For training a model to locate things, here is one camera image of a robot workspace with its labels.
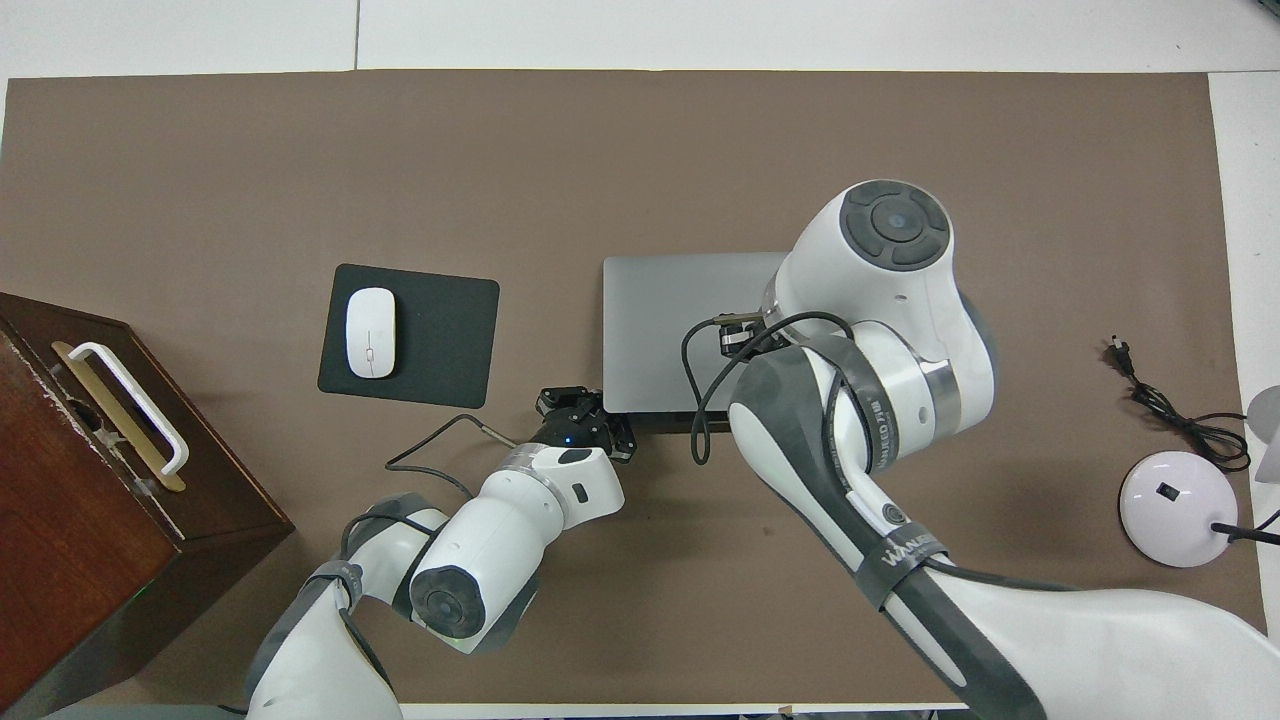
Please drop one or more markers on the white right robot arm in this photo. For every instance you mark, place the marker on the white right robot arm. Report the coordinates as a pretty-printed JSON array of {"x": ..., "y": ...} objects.
[{"x": 880, "y": 300}]

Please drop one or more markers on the grey laptop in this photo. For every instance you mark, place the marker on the grey laptop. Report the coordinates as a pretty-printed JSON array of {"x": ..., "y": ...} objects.
[{"x": 650, "y": 320}]

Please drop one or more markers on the white desk lamp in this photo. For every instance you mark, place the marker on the white desk lamp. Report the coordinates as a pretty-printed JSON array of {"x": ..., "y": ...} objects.
[{"x": 1175, "y": 510}]

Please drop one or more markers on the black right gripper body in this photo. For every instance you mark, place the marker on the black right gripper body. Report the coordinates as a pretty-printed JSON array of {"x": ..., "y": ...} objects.
[{"x": 740, "y": 338}]

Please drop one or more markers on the dark wooden box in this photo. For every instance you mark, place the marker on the dark wooden box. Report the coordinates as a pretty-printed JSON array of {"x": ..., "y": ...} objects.
[{"x": 70, "y": 540}]

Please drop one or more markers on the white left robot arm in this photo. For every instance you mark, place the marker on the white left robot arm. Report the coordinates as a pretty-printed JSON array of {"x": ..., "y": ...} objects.
[{"x": 480, "y": 560}]

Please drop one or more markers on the white computer mouse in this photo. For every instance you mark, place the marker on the white computer mouse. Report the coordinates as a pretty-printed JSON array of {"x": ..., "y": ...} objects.
[{"x": 370, "y": 335}]

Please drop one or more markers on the black mouse pad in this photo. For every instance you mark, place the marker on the black mouse pad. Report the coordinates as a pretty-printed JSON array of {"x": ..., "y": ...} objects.
[{"x": 440, "y": 340}]

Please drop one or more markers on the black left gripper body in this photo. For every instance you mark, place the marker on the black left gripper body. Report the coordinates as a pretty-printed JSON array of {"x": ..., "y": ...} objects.
[{"x": 570, "y": 430}]

